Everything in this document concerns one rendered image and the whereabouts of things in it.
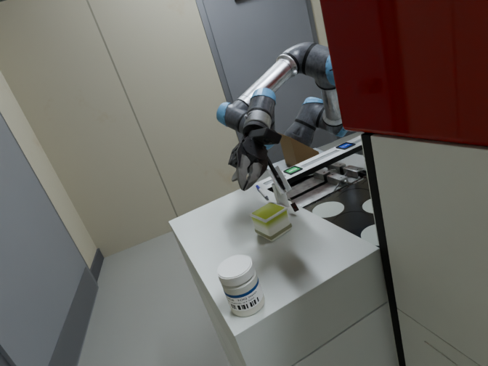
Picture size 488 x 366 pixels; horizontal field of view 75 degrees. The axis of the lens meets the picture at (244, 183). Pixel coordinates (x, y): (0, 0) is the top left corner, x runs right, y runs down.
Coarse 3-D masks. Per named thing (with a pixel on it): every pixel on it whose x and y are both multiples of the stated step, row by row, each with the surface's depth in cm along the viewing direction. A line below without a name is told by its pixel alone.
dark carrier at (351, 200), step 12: (348, 192) 108; (360, 192) 105; (348, 204) 101; (360, 204) 99; (336, 216) 96; (348, 216) 94; (360, 216) 93; (372, 216) 91; (348, 228) 89; (360, 228) 87
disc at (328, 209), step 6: (324, 204) 105; (330, 204) 104; (336, 204) 103; (342, 204) 102; (312, 210) 104; (318, 210) 103; (324, 210) 102; (330, 210) 101; (336, 210) 100; (342, 210) 99; (324, 216) 98; (330, 216) 97
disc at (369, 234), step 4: (368, 228) 86; (372, 228) 86; (364, 232) 85; (368, 232) 84; (372, 232) 84; (364, 236) 84; (368, 236) 83; (372, 236) 83; (376, 236) 82; (368, 240) 81; (372, 240) 81; (376, 240) 81; (376, 244) 79
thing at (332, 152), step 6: (354, 138) 137; (360, 138) 135; (360, 144) 129; (330, 150) 132; (336, 150) 131; (342, 150) 128; (348, 150) 126; (318, 156) 130; (324, 156) 129; (330, 156) 126; (306, 162) 128; (312, 162) 127; (318, 162) 124; (306, 168) 121; (288, 174) 121; (294, 174) 120; (264, 180) 123; (270, 180) 122; (264, 186) 118; (270, 186) 116
